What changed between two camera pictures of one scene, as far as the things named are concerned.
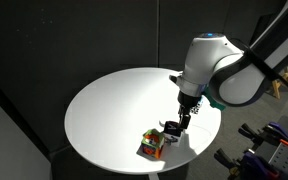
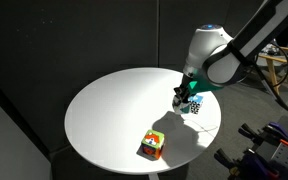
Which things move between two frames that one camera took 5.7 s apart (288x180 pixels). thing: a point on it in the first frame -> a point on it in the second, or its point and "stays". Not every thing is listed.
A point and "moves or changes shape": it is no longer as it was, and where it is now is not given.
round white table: (109, 115) stays
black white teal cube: (172, 133) moves or changes shape
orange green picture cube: (151, 144) stays
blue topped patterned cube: (195, 109) stays
